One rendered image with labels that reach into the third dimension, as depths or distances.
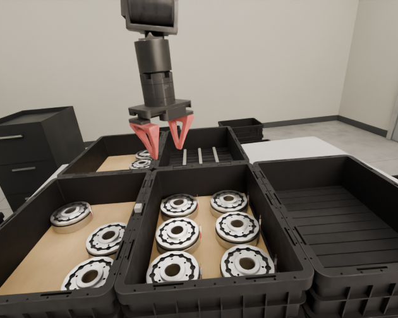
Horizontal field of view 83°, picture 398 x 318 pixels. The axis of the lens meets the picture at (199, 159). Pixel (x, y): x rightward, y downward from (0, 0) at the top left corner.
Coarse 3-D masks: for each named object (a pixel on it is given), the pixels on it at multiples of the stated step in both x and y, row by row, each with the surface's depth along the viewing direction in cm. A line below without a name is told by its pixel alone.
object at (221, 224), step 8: (224, 216) 57; (232, 216) 56; (240, 216) 56; (248, 216) 56; (216, 224) 54; (224, 224) 54; (248, 224) 54; (256, 224) 53; (224, 232) 52; (232, 232) 51; (240, 232) 51; (248, 232) 51; (256, 232) 51; (232, 240) 49; (240, 240) 49; (248, 240) 50
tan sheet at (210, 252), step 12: (204, 204) 67; (204, 216) 62; (156, 228) 59; (204, 228) 58; (204, 240) 54; (216, 240) 54; (156, 252) 52; (204, 252) 51; (216, 252) 51; (204, 264) 48; (216, 264) 48; (204, 276) 45; (216, 276) 45
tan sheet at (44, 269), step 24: (96, 216) 66; (120, 216) 65; (48, 240) 58; (72, 240) 57; (24, 264) 51; (48, 264) 51; (72, 264) 50; (0, 288) 46; (24, 288) 46; (48, 288) 45
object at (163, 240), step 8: (168, 224) 56; (184, 224) 55; (192, 224) 55; (160, 232) 53; (192, 232) 53; (160, 240) 51; (168, 240) 51; (176, 240) 50; (184, 240) 50; (192, 240) 50; (168, 248) 49; (176, 248) 49
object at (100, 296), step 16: (80, 176) 68; (96, 176) 67; (112, 176) 68; (144, 192) 57; (128, 224) 46; (128, 240) 42; (112, 272) 36; (96, 288) 33; (112, 288) 34; (0, 304) 32; (16, 304) 32; (32, 304) 32; (48, 304) 33; (64, 304) 33; (80, 304) 33; (96, 304) 33
